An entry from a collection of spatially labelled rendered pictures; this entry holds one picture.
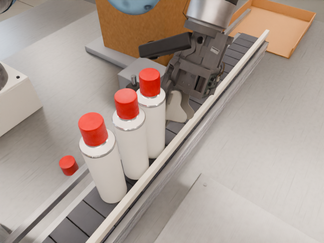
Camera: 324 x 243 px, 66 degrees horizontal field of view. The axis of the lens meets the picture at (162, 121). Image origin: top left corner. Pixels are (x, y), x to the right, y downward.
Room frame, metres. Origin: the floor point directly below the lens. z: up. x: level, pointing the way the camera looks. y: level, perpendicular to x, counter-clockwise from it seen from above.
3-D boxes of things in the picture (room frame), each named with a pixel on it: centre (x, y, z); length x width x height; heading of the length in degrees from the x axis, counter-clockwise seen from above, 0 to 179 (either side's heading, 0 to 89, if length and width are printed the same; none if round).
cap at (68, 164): (0.29, 0.21, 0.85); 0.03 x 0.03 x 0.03
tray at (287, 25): (0.90, -0.41, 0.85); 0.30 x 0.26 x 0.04; 145
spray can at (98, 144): (0.21, 0.09, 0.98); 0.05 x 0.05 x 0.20
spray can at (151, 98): (0.31, 0.02, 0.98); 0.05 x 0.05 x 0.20
